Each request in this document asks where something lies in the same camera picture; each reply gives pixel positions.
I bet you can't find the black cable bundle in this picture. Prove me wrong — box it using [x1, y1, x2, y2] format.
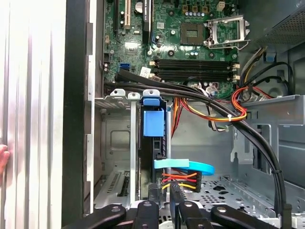
[103, 69, 293, 229]

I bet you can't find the person's right hand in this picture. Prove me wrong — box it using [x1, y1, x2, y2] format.
[0, 144, 10, 177]

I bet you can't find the metal locking lever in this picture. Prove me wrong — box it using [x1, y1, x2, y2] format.
[204, 39, 251, 51]

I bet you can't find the hard disk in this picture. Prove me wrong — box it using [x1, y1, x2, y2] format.
[139, 95, 169, 203]

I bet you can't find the CPU socket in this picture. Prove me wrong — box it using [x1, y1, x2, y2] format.
[179, 21, 205, 46]

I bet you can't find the black PC case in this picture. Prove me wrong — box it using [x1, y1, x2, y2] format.
[61, 0, 305, 229]

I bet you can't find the green motherboard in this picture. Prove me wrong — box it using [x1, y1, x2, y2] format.
[102, 0, 241, 100]

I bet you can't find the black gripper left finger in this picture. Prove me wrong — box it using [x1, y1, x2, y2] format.
[61, 182, 160, 229]

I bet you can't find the yellow black wire bundle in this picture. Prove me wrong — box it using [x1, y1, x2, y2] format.
[239, 46, 269, 88]

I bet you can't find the tan expansion slot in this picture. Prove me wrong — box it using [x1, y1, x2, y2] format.
[122, 0, 132, 31]

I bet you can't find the metal socket cover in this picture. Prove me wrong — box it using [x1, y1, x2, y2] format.
[206, 14, 250, 50]

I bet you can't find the blue data wire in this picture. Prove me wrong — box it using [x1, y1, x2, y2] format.
[153, 158, 215, 177]

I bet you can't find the black expansion slot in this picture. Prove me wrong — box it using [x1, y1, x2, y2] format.
[113, 0, 120, 34]

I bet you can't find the orange red wire bundle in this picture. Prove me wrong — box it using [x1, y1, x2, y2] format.
[170, 85, 274, 140]

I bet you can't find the coloured power wire black plug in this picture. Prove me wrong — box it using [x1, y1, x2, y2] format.
[161, 170, 203, 192]

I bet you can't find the black RAM slot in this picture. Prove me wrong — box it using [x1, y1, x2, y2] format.
[149, 58, 240, 70]
[149, 69, 240, 82]

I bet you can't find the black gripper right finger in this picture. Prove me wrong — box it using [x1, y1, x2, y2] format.
[170, 182, 278, 229]

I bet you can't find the grey power supply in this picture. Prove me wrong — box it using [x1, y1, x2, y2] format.
[238, 0, 305, 52]

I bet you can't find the silver disk bay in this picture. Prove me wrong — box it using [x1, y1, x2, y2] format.
[94, 88, 172, 208]

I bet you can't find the black graphics card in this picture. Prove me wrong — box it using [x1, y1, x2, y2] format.
[140, 0, 155, 46]

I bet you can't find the silver drive cage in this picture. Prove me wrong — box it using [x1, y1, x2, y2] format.
[230, 94, 305, 191]

